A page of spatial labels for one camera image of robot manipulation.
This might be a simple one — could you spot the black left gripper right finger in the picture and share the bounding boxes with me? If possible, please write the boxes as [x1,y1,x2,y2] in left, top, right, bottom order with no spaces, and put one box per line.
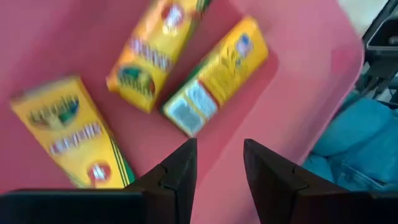
[243,138,349,224]

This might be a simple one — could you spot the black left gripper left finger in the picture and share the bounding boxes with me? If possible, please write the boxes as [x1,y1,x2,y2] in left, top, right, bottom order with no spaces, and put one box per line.
[124,138,198,224]

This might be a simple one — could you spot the yellow crayon box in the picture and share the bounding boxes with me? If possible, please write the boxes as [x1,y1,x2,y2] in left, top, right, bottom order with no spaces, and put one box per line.
[160,15,270,138]
[8,75,137,190]
[104,0,213,114]

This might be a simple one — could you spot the pink plastic bin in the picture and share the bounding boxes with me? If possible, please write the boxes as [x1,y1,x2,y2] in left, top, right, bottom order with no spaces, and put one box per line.
[0,0,365,224]

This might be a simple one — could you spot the person's leg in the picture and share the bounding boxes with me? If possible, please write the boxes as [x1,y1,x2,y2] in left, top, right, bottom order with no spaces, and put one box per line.
[302,93,398,192]

